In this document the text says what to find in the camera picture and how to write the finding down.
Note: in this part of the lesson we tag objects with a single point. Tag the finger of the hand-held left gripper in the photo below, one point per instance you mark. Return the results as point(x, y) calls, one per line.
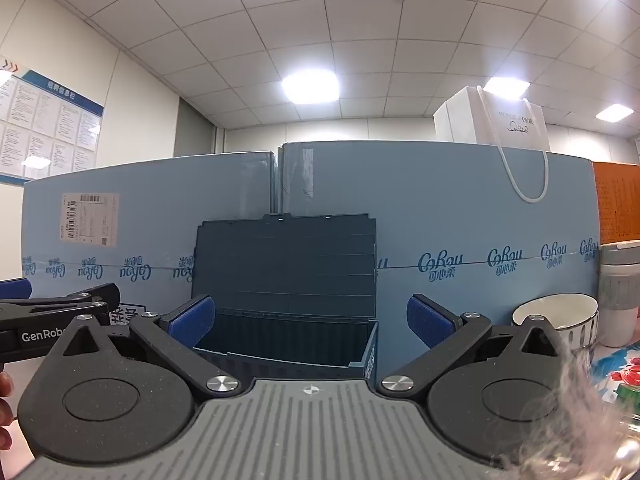
point(15, 289)
point(100, 294)

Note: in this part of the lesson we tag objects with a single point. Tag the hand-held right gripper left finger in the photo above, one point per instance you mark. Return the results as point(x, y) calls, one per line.
point(192, 321)

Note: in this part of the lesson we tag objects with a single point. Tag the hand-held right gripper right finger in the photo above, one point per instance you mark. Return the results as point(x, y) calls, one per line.
point(431, 324)

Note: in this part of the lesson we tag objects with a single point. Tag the dark blue lidded storage box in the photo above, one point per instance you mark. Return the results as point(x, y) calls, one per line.
point(285, 270)

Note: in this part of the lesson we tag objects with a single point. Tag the person's left hand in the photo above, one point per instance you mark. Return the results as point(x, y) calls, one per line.
point(4, 395)

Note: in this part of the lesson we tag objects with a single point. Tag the large light blue carton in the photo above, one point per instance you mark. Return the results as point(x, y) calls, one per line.
point(440, 230)

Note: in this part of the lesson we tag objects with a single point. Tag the light blue carton with label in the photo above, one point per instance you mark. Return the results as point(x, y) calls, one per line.
point(165, 210)

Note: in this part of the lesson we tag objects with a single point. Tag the white patterned bowl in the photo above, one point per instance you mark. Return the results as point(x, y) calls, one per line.
point(560, 310)

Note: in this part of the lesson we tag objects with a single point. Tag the colourful printed mat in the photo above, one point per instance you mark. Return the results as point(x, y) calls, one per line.
point(607, 375)

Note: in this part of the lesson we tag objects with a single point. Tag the grey fur trim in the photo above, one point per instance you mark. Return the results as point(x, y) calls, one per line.
point(590, 420)

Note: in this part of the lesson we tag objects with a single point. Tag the white and grey cup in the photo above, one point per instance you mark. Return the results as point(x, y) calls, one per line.
point(620, 300)

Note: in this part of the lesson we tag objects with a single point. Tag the white paper bag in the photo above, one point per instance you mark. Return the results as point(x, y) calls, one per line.
point(480, 120)

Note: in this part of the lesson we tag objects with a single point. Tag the orange box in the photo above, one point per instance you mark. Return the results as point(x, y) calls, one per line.
point(617, 200)

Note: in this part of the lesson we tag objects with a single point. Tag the ceiling light panel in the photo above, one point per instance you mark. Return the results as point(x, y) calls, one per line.
point(506, 87)
point(614, 112)
point(310, 87)

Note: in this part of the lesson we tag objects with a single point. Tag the wall notice board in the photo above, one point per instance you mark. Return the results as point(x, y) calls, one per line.
point(45, 125)

